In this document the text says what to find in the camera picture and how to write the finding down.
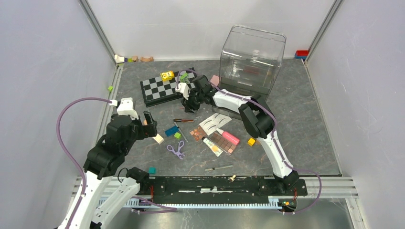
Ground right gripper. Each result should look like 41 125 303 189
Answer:
181 89 204 114

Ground pink bottle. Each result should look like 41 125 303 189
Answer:
216 128 240 146

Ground brown eyeshadow palette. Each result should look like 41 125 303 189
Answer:
209 132 236 155

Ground clear acrylic makeup organizer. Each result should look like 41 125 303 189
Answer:
212 24 287 121

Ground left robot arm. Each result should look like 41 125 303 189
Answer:
59 111 157 229

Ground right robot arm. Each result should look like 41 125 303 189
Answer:
176 75 299 195

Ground brown lip pencil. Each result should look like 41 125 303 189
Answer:
173 119 194 123

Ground cream wooden block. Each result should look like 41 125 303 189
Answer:
153 134 164 145

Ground blue block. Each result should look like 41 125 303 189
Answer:
165 126 179 137

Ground grey pencil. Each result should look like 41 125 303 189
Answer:
174 122 189 143

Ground white eyebrow stencil card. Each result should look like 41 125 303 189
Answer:
199 113 232 135

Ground green toy block on chessboard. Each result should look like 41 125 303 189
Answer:
179 73 189 83

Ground small clear eyeshadow palette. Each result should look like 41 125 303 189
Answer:
190 125 208 142

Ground black white chessboard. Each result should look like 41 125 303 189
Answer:
140 76 183 107

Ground small green cube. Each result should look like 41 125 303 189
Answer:
174 132 181 139

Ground pink sponge pad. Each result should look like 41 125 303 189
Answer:
210 75 220 86

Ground yellow toy block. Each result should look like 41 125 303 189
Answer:
160 71 175 82

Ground teal cube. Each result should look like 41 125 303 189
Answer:
148 167 157 175

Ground white cream tube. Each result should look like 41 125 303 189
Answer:
202 137 223 157

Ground wooden blocks in corner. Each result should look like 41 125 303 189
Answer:
114 54 154 64

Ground yellow cube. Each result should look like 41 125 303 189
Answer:
247 138 256 146

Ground white chess pawn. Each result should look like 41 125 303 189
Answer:
229 175 236 182

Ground red blue bricks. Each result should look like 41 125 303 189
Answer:
294 50 309 60

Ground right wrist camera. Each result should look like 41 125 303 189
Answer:
175 83 190 100

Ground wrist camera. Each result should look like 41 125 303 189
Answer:
175 83 190 100
110 97 139 120

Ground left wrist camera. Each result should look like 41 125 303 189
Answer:
110 97 139 120

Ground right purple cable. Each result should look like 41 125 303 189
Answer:
176 69 323 215

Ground purple cable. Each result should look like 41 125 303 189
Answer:
176 69 323 215
56 97 118 229

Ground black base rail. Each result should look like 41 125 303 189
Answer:
140 176 308 204

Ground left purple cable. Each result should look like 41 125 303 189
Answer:
56 97 118 229

